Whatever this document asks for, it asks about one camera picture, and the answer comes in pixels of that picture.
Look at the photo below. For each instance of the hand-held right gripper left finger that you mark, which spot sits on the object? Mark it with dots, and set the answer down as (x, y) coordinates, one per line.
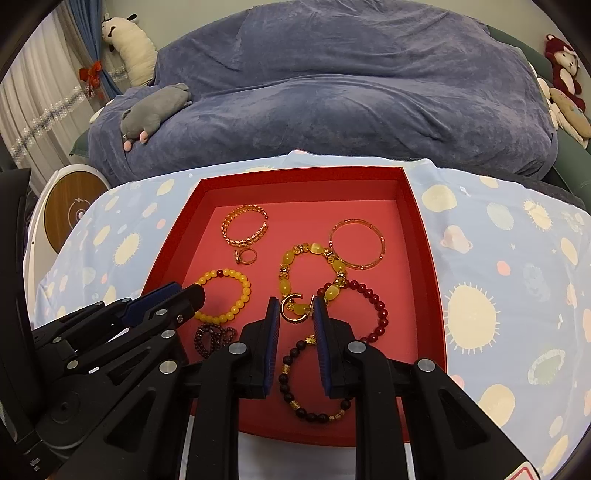
(273, 350)

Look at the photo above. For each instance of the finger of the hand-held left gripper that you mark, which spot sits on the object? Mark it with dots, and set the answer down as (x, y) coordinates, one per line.
(189, 302)
(147, 300)

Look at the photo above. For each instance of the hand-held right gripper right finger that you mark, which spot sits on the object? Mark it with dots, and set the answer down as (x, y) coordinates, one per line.
(321, 350)

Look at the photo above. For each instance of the gold hoop earring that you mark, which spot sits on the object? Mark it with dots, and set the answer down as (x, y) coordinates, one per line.
(284, 308)

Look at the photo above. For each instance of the red cardboard box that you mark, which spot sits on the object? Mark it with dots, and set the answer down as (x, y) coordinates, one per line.
(300, 207)

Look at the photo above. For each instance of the thin orange bangle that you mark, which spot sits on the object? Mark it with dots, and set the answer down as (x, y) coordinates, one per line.
(331, 242)

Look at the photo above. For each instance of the round white wooden side table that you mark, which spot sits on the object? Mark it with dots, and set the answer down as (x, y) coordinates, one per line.
(69, 203)

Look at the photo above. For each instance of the grey plush toy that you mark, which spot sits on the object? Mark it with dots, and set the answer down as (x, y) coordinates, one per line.
(152, 110)

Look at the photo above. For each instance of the light blue planet-print sheet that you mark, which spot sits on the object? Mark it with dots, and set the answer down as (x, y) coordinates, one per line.
(508, 258)

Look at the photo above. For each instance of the white sheer curtain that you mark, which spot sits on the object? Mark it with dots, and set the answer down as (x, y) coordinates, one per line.
(37, 106)

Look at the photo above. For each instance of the red curtain bow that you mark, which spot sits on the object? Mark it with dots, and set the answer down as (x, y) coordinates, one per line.
(90, 74)

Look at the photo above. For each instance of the white cow plush pillow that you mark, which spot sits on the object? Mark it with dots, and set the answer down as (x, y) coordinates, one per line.
(138, 50)

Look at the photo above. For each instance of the blue velvet blanket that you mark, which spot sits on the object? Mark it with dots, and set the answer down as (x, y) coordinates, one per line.
(346, 92)

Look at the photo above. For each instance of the blue curtain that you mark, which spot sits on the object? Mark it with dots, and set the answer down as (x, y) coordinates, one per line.
(87, 27)

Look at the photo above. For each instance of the beige plush toy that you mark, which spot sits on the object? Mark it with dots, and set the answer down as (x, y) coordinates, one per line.
(570, 108)

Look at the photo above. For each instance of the red monkey plush toy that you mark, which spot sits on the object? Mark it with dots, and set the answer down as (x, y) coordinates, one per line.
(563, 60)

